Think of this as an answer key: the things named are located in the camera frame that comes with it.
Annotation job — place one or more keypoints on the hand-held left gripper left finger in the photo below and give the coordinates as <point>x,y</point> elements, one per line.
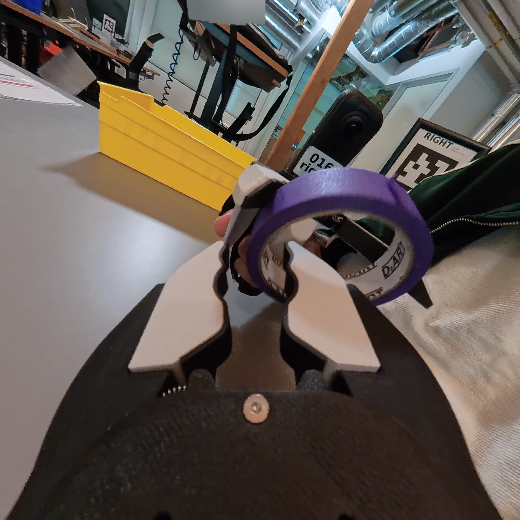
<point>178,321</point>

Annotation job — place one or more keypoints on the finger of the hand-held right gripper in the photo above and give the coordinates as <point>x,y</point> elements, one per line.
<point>304,229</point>
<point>250,183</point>

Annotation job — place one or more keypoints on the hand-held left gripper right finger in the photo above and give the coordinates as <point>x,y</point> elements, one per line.
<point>333,325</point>

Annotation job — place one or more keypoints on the purple masking tape roll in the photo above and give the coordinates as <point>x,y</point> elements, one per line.
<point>337,191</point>

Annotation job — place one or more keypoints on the yellow plastic bin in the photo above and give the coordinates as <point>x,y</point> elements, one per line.
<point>162,150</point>

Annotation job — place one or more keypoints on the person's right hand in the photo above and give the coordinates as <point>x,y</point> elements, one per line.
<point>243,260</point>

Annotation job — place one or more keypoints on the black framed marker sign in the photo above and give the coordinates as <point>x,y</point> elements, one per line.
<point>438,158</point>

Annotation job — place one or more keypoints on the black standing desk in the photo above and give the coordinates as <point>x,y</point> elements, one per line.
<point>264,69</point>

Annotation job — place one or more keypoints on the dark green jacket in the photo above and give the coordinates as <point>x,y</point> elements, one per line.
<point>479,195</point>

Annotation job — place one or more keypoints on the small printed marker card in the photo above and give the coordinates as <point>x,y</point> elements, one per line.
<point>109,23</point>

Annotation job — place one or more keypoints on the grey panel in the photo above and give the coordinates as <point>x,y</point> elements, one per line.
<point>67,71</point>

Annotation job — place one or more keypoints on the laminated paper sheet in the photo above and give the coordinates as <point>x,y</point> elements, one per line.
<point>28,89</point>

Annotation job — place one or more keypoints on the blue storage crate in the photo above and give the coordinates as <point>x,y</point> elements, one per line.
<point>32,6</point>

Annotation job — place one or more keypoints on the wooden post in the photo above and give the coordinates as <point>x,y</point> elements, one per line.
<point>325,61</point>

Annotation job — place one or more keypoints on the silver ventilation duct bundle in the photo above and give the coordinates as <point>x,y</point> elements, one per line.
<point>406,36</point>

